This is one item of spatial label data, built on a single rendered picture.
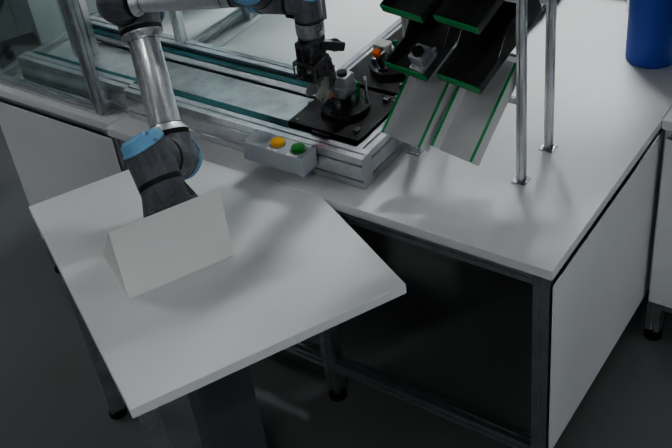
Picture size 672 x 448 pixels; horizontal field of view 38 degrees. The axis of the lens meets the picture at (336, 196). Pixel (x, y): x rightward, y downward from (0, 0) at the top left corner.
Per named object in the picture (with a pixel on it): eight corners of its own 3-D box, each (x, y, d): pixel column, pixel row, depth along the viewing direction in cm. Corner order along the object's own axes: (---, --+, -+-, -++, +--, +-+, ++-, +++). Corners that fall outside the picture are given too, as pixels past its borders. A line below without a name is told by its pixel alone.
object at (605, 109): (552, 281, 236) (552, 271, 234) (108, 135, 312) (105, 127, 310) (733, 25, 324) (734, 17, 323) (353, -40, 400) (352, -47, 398)
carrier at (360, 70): (407, 102, 285) (404, 63, 278) (338, 84, 297) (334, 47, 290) (448, 64, 301) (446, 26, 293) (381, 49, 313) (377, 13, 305)
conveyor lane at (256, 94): (362, 173, 275) (359, 143, 269) (143, 108, 317) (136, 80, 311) (414, 123, 293) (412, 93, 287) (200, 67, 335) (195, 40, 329)
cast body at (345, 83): (344, 100, 275) (341, 78, 271) (331, 96, 278) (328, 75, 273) (360, 86, 281) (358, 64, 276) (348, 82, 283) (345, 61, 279)
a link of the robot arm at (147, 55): (146, 187, 259) (95, -12, 262) (172, 186, 273) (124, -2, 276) (186, 175, 255) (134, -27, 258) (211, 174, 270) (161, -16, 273)
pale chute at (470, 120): (479, 166, 250) (470, 162, 246) (438, 149, 258) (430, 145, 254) (526, 64, 248) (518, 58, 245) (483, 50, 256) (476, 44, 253)
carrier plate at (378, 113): (358, 147, 269) (358, 140, 268) (288, 127, 281) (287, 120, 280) (404, 104, 284) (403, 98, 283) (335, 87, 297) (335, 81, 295)
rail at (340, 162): (365, 190, 268) (361, 157, 262) (130, 117, 313) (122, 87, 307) (376, 179, 272) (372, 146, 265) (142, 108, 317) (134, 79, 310)
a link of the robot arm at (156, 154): (128, 191, 247) (107, 143, 248) (154, 190, 260) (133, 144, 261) (167, 170, 244) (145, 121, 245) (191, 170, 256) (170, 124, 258)
